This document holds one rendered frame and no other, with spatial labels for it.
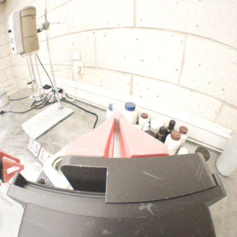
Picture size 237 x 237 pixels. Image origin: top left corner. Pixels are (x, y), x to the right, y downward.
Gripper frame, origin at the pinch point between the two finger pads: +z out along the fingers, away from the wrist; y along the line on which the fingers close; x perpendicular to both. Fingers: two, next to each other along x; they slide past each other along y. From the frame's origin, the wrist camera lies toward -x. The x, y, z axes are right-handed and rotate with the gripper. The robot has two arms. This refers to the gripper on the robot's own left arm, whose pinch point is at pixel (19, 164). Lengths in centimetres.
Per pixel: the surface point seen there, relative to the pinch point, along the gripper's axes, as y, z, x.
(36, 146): 13.8, 13.3, 0.3
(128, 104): -12.7, 34.7, -28.2
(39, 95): 26.8, 15.9, -22.0
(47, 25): 25, 3, -56
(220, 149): -61, 50, -21
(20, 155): 20.2, 8.3, 7.4
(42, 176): -3.1, 7.2, 3.5
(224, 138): -59, 45, -26
